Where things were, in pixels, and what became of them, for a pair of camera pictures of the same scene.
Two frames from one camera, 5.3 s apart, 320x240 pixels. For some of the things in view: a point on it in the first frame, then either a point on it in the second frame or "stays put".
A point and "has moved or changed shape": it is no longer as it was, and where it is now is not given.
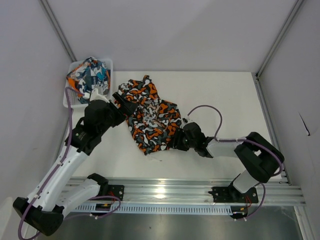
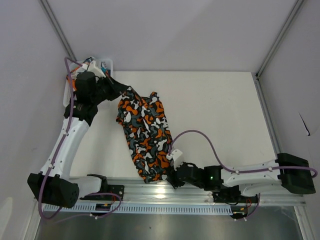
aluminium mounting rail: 198,192 stays put
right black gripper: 179,138 to 179,173
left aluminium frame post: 56,27 stays put
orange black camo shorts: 153,121 has moved or changed shape
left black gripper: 122,107 to 110,87
